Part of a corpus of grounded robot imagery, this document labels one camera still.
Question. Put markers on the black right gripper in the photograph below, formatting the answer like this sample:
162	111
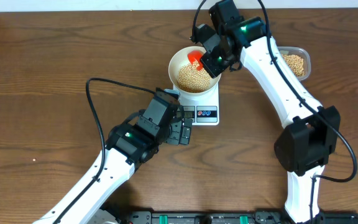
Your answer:
213	69

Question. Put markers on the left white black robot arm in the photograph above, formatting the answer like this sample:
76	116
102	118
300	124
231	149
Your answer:
129	145

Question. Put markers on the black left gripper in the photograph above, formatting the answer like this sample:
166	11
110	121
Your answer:
174	137

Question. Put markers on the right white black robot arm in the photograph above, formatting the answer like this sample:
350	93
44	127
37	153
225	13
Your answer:
309	134

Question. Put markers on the soybeans pile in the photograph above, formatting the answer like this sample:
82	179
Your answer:
295	63

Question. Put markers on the red plastic measuring scoop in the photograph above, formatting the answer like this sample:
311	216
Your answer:
194	58

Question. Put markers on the soybeans in bowl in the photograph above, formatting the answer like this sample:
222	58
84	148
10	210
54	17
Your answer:
192	80

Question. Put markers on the white digital kitchen scale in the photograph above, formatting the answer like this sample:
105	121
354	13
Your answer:
202	108

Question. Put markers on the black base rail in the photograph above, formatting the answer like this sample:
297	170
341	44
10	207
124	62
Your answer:
147	217

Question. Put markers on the white ceramic bowl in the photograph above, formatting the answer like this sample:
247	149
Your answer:
180	59

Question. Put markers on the clear plastic container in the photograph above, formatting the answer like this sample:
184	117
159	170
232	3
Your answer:
303	54

